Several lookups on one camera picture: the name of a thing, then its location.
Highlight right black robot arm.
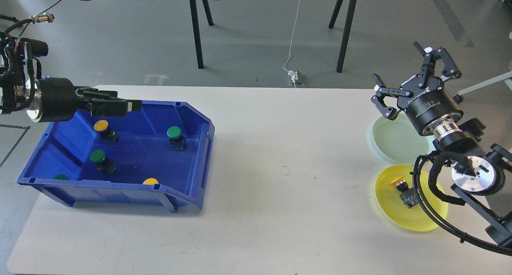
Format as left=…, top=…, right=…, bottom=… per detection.
left=371, top=42, right=512, bottom=256

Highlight yellow button front edge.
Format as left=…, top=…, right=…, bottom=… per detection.
left=143, top=178, right=159, bottom=185

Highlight white cable with plug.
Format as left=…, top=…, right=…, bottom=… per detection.
left=283, top=0, right=309, bottom=88

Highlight black tripod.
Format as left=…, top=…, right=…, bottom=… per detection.
left=189, top=0, right=214, bottom=69
left=328, top=0, right=357, bottom=74

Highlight green button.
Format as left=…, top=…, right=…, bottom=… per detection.
left=88, top=149, right=117, bottom=175
left=166, top=126, right=187, bottom=152

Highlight yellow button back left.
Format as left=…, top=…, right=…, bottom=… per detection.
left=93, top=120, right=118, bottom=144

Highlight yellow push button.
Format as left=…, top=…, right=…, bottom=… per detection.
left=391, top=177, right=418, bottom=208

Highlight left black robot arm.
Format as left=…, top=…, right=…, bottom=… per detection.
left=0, top=12, right=142, bottom=123

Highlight yellow plate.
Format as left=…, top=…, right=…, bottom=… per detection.
left=374, top=164, right=439, bottom=232

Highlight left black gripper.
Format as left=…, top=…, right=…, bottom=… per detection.
left=27, top=78, right=142, bottom=123

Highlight green button front corner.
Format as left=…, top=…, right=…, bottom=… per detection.
left=53, top=174, right=69, bottom=181

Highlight light green plate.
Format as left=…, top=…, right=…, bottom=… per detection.
left=372, top=113, right=434, bottom=165

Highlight blue plastic bin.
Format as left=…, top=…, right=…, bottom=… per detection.
left=17, top=100, right=215, bottom=213

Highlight black tripod left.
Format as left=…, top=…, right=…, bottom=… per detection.
left=189, top=0, right=214, bottom=69

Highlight white office chair base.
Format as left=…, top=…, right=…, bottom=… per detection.
left=453, top=71, right=512, bottom=103

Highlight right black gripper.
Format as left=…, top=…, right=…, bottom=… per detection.
left=371, top=41, right=464, bottom=137

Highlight black tripod right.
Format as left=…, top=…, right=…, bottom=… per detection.
left=328, top=0, right=357, bottom=74

